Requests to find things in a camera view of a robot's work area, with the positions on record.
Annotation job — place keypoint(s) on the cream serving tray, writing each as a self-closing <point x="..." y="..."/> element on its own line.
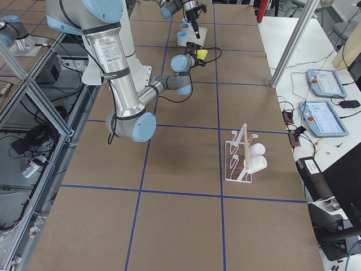
<point x="192" y="38"/>

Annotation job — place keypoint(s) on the white wire cup rack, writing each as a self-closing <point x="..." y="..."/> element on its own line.
<point x="237" y="165"/>

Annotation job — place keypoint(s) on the brown table mat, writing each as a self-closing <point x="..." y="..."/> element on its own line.
<point x="165" y="205"/>

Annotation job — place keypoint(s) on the red fire extinguisher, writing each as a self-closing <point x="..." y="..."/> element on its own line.
<point x="261" y="10"/>

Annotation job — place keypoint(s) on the aluminium frame post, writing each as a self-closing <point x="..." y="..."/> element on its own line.
<point x="296" y="35"/>

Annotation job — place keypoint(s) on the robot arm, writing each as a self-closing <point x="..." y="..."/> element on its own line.
<point x="169" y="8"/>
<point x="99" y="23"/>

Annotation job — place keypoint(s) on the black power adapter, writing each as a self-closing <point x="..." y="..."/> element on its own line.
<point x="349" y="104"/>

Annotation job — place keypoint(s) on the pink plastic cup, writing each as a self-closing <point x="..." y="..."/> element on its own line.
<point x="257" y="149"/>

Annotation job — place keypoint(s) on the blue teach pendant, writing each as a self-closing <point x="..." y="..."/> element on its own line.
<point x="322" y="120"/>
<point x="325" y="83"/>

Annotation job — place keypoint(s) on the grey plastic cup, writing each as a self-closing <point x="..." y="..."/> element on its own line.
<point x="184" y="27"/>

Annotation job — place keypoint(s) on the near blue teach pendant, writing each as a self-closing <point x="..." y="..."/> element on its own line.
<point x="322" y="120"/>

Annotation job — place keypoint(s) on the white plastic cup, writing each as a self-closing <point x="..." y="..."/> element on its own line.
<point x="257" y="164"/>

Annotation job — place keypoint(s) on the far blue teach pendant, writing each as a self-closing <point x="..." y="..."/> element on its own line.
<point x="325" y="83"/>

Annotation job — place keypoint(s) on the yellow plastic cup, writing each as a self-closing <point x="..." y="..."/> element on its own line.
<point x="202" y="54"/>

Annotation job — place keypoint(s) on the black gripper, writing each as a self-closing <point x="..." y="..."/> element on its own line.
<point x="192" y="16"/>
<point x="196" y="60"/>

